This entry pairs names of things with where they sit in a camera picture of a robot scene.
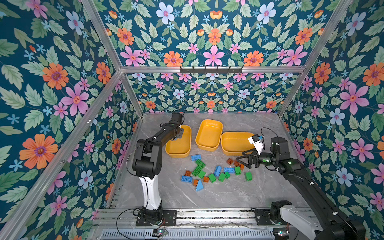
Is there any yellow plastic bin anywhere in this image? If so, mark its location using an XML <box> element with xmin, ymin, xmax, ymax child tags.
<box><xmin>196</xmin><ymin>119</ymin><xmax>224</xmax><ymax>152</ymax></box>
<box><xmin>221</xmin><ymin>132</ymin><xmax>255</xmax><ymax>156</ymax></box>
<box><xmin>166</xmin><ymin>125</ymin><xmax>192</xmax><ymax>158</ymax></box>

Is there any right yellow plastic bin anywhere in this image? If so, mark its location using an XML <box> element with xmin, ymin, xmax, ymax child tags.
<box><xmin>221</xmin><ymin>132</ymin><xmax>255</xmax><ymax>156</ymax></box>

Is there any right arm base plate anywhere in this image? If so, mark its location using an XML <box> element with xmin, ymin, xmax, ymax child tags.
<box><xmin>251</xmin><ymin>208</ymin><xmax>287</xmax><ymax>226</ymax></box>

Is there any brown lego brick lower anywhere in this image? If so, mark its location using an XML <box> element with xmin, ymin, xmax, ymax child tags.
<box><xmin>203</xmin><ymin>176</ymin><xmax>210</xmax><ymax>183</ymax></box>

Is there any left yellow plastic bin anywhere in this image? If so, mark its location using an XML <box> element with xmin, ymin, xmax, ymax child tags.
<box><xmin>166</xmin><ymin>125</ymin><xmax>192</xmax><ymax>158</ymax></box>

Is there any blue sloped lego brick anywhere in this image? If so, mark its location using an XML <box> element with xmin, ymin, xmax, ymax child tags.
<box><xmin>196</xmin><ymin>180</ymin><xmax>204</xmax><ymax>192</ymax></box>

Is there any black bracket on back rail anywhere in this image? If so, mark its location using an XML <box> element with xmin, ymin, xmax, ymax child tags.
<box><xmin>179</xmin><ymin>66</ymin><xmax>243</xmax><ymax>75</ymax></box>

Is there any green long lego brick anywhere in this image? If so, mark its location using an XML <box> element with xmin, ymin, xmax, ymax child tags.
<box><xmin>195</xmin><ymin>159</ymin><xmax>206</xmax><ymax>169</ymax></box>

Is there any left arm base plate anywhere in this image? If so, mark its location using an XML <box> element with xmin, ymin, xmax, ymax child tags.
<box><xmin>136</xmin><ymin>210</ymin><xmax>178</xmax><ymax>227</ymax></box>

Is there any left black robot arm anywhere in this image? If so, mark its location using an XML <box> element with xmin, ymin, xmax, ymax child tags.
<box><xmin>132</xmin><ymin>113</ymin><xmax>185</xmax><ymax>211</ymax></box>

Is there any blue flat lego brick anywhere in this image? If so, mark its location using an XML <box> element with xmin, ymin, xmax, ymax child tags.
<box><xmin>224</xmin><ymin>167</ymin><xmax>236</xmax><ymax>174</ymax></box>

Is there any green lego small brick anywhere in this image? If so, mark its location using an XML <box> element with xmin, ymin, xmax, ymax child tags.
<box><xmin>218</xmin><ymin>173</ymin><xmax>226</xmax><ymax>183</ymax></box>

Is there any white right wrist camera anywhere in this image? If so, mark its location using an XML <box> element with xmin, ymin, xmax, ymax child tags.
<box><xmin>248</xmin><ymin>135</ymin><xmax>265</xmax><ymax>155</ymax></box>

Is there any brown lego brick cluster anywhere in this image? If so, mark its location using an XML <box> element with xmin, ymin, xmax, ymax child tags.
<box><xmin>227</xmin><ymin>158</ymin><xmax>245</xmax><ymax>170</ymax></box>

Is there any blue lego brick top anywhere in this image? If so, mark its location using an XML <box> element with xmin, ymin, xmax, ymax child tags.
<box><xmin>191</xmin><ymin>154</ymin><xmax>202</xmax><ymax>161</ymax></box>

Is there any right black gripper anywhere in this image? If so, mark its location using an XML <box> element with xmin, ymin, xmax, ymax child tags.
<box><xmin>236</xmin><ymin>146</ymin><xmax>279</xmax><ymax>170</ymax></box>

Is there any aluminium front rail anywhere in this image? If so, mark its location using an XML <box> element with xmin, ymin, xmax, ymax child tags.
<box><xmin>89</xmin><ymin>207</ymin><xmax>346</xmax><ymax>240</ymax></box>

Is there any middle yellow plastic bin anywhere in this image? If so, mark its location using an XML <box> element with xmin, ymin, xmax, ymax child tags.
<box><xmin>196</xmin><ymin>119</ymin><xmax>224</xmax><ymax>152</ymax></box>

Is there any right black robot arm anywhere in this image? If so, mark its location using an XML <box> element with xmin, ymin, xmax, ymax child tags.
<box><xmin>236</xmin><ymin>135</ymin><xmax>366</xmax><ymax>240</ymax></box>

